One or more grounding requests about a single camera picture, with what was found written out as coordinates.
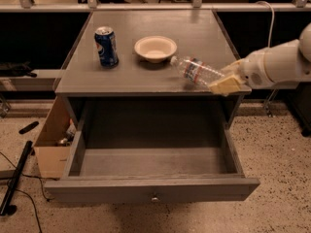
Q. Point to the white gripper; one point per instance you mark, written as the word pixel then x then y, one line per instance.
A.
pixel 253 69

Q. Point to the clear plastic water bottle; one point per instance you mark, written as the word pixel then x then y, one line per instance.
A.
pixel 195 70

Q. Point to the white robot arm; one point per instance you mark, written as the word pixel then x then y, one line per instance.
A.
pixel 286 63

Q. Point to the grey open top drawer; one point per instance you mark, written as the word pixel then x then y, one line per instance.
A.
pixel 129 150

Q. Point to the silver drawer knob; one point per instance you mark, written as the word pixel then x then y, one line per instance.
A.
pixel 155 199

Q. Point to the white paper bowl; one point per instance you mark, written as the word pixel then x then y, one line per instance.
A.
pixel 155 49

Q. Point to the grey wooden cabinet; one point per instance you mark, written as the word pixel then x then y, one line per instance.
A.
pixel 197 33

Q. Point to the blue Pepsi soda can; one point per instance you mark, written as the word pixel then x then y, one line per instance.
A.
pixel 105 40

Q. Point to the items inside cardboard box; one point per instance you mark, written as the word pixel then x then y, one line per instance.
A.
pixel 69 135

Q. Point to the brown cardboard box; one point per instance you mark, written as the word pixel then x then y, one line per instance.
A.
pixel 50 156

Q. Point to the small black flat object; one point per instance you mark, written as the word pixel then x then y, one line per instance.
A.
pixel 28 128

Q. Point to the black bag on ledge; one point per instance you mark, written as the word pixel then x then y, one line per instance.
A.
pixel 12 69

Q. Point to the black stand bar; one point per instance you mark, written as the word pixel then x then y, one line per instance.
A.
pixel 6 208

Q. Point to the metal bracket leg right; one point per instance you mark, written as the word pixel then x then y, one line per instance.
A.
pixel 269 100

